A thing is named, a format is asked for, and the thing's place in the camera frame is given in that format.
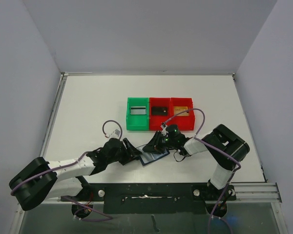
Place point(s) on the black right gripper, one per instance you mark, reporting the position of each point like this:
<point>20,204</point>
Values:
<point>160,141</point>

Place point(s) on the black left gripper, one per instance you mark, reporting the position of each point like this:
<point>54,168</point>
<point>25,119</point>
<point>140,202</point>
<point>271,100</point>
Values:
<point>132,150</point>

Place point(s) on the blue leather card holder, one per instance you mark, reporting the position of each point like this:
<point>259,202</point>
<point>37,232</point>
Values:
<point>148,158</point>

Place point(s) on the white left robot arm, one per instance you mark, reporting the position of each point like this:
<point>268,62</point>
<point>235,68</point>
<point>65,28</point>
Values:
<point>42,179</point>

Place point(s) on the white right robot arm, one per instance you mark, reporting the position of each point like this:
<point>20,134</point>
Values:
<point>226,147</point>

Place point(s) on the black credit card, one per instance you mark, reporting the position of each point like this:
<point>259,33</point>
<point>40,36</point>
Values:
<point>159,111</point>

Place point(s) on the gold credit card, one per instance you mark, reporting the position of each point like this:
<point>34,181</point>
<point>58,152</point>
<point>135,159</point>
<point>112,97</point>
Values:
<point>181,110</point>

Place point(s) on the silver credit card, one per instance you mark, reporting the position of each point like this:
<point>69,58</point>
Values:
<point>138,110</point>

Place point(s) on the middle red plastic bin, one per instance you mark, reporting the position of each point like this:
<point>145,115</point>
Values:
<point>156,121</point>

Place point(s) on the red plastic bin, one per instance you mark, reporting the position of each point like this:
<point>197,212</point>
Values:
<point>185,123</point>
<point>156,121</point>

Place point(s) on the green plastic bin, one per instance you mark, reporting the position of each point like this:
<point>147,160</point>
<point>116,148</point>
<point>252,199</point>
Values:
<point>137,122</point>

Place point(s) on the right red plastic bin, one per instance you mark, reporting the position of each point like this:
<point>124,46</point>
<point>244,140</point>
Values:
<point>185,123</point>

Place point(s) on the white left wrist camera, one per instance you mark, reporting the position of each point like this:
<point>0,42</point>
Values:
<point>116,134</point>

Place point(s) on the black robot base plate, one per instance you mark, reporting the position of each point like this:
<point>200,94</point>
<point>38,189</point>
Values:
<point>155,198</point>

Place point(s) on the aluminium table edge rail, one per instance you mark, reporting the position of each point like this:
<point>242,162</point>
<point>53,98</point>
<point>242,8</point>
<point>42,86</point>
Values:
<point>18,213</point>

